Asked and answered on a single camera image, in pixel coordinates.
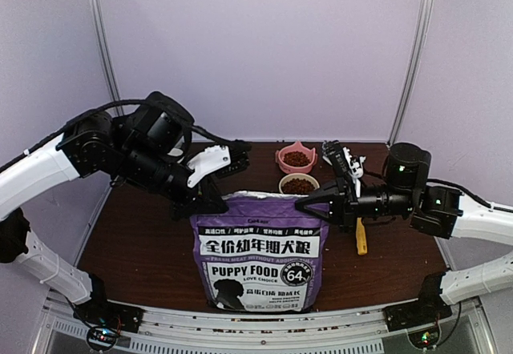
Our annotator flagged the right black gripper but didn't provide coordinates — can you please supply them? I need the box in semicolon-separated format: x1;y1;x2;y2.
295;173;417;235

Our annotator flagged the yellow plastic food scoop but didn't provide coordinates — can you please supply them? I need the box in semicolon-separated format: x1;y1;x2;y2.
355;218;368;255

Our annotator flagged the purple pet food bag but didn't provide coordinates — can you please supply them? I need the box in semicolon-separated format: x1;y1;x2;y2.
190;191;329;313

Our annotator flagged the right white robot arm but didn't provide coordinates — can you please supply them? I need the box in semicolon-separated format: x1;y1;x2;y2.
295;141;512;324

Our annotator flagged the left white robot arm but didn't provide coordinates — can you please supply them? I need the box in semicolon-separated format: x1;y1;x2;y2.
1;92;232;325

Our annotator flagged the cream cat-ear pet bowl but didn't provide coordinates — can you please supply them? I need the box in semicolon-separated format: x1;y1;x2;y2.
278;173;320;195

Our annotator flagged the pink cat-ear pet bowl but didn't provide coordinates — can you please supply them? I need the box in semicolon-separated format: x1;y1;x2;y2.
275;141;317;174

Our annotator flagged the brown kibble in cream bowl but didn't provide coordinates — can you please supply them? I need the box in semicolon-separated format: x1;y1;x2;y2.
281;178;316;195

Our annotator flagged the brown kibble in pink bowl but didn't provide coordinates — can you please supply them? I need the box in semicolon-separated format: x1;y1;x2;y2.
283;151;310;167

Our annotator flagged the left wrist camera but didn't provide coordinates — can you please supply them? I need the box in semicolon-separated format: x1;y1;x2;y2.
186;145;249;188

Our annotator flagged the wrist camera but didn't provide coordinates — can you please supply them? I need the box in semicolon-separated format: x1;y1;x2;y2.
321;140;366;198
186;145;249;188

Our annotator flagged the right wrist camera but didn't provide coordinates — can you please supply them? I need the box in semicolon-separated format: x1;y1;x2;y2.
321;140;366;198

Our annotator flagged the left black braided cable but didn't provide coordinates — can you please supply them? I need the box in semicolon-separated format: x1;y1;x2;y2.
0;97;241;171

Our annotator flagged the front aluminium frame rail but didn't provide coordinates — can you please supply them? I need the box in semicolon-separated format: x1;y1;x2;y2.
39;285;482;354

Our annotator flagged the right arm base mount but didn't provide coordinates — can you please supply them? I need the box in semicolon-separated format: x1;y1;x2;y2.
383;300;452;351

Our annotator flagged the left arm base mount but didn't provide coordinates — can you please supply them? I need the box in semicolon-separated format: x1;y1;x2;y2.
71;303;143;352

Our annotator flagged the left aluminium corner post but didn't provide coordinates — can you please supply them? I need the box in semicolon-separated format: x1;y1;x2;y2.
88;0;120;101

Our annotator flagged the aluminium corner post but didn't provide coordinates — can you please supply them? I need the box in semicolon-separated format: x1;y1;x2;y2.
387;0;434;146
88;0;120;101

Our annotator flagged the right aluminium corner post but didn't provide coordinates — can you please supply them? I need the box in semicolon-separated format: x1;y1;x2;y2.
387;0;434;146

